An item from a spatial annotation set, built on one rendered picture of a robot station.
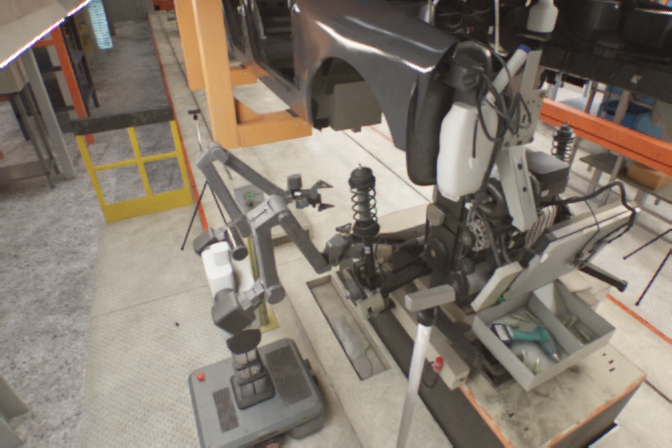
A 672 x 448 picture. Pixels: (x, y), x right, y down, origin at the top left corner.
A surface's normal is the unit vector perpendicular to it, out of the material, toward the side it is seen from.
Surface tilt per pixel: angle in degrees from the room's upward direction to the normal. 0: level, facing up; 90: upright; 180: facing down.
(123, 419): 0
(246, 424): 0
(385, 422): 0
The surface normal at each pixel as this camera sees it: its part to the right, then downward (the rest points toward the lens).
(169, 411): 0.00, -0.85
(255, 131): 0.42, 0.47
